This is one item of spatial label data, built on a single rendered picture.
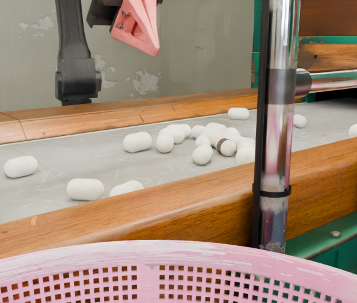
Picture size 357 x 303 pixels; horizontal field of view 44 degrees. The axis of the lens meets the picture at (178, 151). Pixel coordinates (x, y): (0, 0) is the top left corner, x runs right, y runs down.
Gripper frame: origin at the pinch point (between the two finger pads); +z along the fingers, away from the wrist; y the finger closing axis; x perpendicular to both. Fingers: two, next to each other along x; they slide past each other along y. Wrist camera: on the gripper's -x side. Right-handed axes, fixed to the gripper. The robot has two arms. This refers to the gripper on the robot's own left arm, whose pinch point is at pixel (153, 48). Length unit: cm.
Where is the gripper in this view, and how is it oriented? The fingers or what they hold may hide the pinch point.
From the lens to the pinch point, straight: 59.0
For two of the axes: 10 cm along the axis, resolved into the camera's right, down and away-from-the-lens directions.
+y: 7.9, -1.5, 6.0
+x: -4.0, 6.2, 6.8
